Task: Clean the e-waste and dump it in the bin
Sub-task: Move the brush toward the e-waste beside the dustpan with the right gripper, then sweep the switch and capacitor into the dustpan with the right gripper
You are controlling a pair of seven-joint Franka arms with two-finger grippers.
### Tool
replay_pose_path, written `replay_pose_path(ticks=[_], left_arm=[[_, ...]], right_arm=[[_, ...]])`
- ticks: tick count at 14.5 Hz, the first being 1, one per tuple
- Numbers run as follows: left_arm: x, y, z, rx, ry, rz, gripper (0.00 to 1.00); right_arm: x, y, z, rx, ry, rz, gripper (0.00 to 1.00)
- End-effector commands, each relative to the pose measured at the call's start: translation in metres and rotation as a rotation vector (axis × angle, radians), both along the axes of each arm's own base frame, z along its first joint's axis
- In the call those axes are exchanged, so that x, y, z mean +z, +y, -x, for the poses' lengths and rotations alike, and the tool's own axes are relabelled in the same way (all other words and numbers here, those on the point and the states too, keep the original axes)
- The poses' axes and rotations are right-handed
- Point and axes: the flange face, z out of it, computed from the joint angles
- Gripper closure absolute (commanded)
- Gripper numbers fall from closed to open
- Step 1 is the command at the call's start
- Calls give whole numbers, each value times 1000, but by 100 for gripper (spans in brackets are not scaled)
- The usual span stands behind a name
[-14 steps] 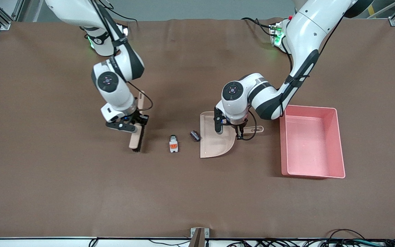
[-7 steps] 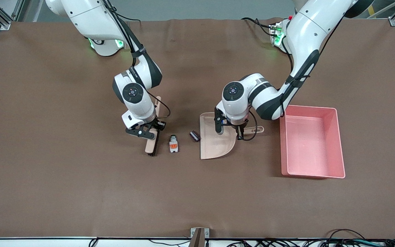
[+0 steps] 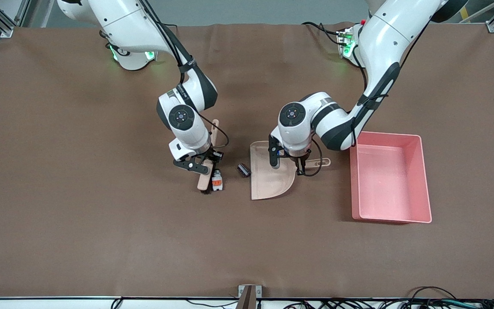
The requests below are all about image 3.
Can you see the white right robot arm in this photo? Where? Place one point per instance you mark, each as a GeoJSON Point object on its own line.
{"type": "Point", "coordinates": [118, 21]}

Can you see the pink plastic bin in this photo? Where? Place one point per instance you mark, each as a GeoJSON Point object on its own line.
{"type": "Point", "coordinates": [384, 180]}

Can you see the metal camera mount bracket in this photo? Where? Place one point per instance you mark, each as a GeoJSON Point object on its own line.
{"type": "Point", "coordinates": [249, 296]}

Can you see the black cylindrical electronic component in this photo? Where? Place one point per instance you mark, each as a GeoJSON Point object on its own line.
{"type": "Point", "coordinates": [243, 169]}

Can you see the small white orange bottle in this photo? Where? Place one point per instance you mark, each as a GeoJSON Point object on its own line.
{"type": "Point", "coordinates": [217, 183]}

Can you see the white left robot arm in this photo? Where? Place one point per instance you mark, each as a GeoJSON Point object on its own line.
{"type": "Point", "coordinates": [384, 43]}

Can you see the metal base connector plate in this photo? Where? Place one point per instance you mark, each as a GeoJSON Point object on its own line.
{"type": "Point", "coordinates": [149, 55]}
{"type": "Point", "coordinates": [345, 43]}

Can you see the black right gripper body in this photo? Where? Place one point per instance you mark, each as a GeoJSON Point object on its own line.
{"type": "Point", "coordinates": [214, 156]}

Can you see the beige plastic dustpan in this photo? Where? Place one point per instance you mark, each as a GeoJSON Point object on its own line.
{"type": "Point", "coordinates": [264, 180]}

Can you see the brown table mat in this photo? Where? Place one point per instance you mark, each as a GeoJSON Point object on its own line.
{"type": "Point", "coordinates": [101, 240]}

